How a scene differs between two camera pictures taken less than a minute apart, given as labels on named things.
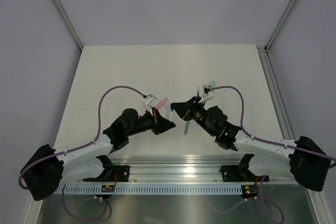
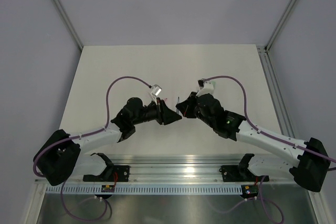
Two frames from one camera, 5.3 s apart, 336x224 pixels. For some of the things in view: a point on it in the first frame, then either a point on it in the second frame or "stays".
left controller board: [109, 188] stays
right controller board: [249, 191] stays
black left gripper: [159, 124] to [165, 116]
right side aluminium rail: [277, 98] stays
